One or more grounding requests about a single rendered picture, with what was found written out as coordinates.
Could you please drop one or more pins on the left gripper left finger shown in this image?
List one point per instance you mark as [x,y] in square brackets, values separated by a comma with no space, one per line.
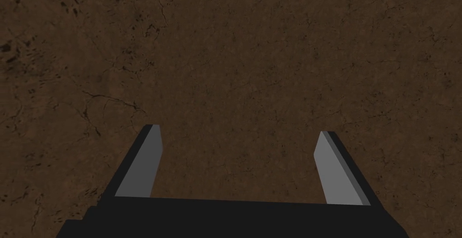
[139,169]

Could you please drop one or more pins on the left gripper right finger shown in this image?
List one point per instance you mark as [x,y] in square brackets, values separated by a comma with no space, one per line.
[341,175]

